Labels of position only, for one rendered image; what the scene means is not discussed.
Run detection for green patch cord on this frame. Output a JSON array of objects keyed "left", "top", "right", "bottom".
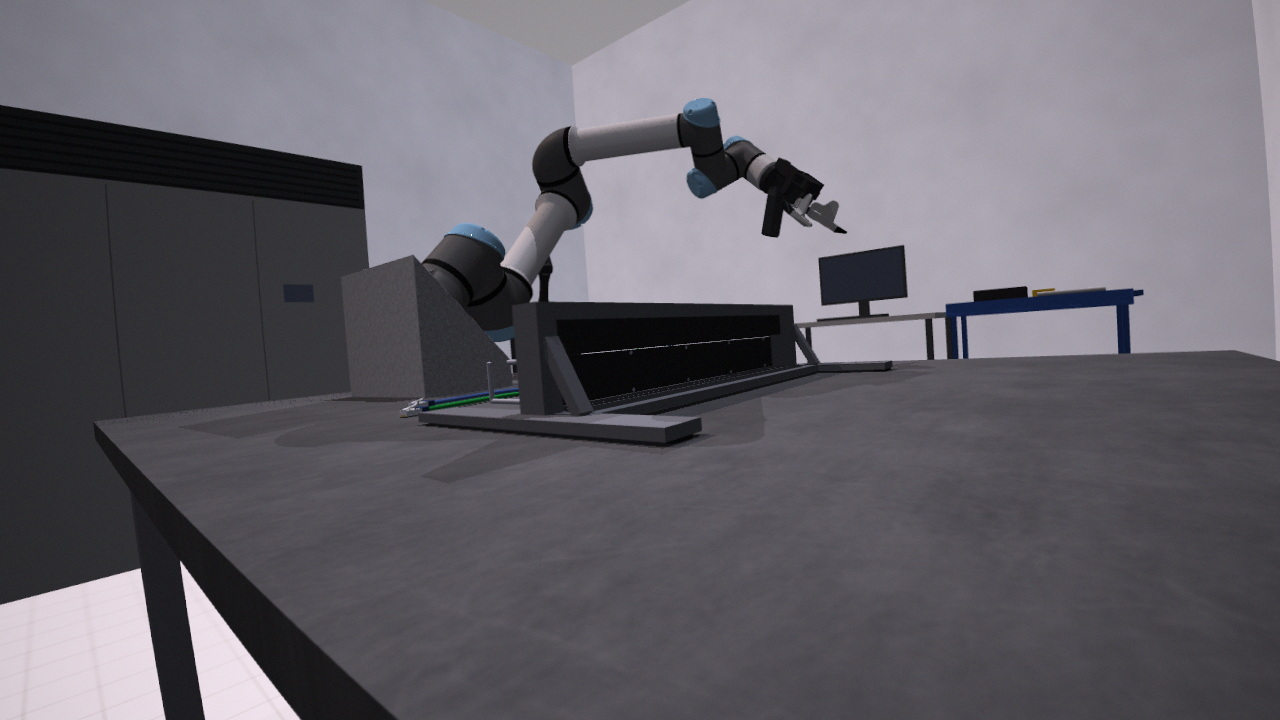
[{"left": 429, "top": 392, "right": 518, "bottom": 411}]

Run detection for blue network cable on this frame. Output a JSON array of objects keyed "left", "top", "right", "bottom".
[{"left": 435, "top": 388, "right": 518, "bottom": 405}]

